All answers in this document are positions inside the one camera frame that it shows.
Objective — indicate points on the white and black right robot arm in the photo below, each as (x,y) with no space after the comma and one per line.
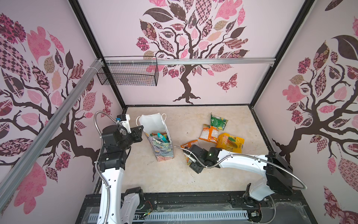
(276,173)

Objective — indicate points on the yellow snack bag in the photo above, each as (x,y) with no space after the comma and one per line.
(230,143)

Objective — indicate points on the aluminium rail back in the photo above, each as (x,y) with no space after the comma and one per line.
(210,61)

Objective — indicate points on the black base frame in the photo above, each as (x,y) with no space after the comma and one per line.
(276,209)

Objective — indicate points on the aluminium rail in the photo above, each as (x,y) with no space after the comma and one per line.
(25,163)
(210,61)

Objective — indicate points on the black wire basket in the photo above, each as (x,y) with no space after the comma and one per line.
(129,70)

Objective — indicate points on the aluminium rail left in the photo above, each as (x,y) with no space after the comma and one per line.
(25,163)

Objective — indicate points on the teal snack bag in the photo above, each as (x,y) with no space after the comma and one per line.
(163,138)

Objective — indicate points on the white slotted cable duct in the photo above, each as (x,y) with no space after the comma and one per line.
(191,216)

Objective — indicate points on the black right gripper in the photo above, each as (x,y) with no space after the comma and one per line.
(195,168)

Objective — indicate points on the orange white snack bag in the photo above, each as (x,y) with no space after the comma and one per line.
(209,134)
(188,148)

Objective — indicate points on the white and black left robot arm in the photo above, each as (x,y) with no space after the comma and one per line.
(115,208)

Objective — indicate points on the green snack bag far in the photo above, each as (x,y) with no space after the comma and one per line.
(218,122)

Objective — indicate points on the floral paper bag white handles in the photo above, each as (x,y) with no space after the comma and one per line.
(153,124)

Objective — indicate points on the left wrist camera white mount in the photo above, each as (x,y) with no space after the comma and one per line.
(123,120)

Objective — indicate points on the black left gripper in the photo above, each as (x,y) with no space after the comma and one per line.
(138,132)

